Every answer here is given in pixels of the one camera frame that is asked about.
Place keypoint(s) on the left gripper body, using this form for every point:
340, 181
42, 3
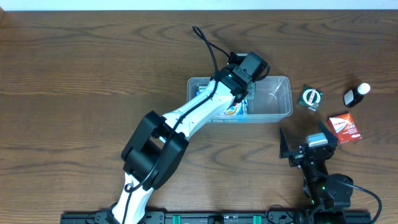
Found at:
252, 86

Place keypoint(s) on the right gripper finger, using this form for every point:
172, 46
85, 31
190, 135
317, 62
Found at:
332, 139
284, 148

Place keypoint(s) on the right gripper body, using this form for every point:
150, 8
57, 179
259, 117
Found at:
297, 159

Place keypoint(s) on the blue Kool Fever box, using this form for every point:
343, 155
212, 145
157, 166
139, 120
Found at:
236, 110

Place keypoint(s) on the green Zam-Buk box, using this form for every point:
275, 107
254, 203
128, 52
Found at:
310, 98

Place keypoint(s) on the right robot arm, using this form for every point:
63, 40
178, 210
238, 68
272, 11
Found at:
329, 193

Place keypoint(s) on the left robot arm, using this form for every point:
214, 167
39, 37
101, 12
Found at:
157, 146

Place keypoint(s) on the clear plastic container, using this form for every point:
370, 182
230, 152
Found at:
272, 102

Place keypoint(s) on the red medicine box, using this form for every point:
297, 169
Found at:
344, 128

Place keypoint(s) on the dark bottle white cap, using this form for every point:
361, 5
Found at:
354, 96

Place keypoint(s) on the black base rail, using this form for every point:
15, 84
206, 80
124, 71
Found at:
272, 216

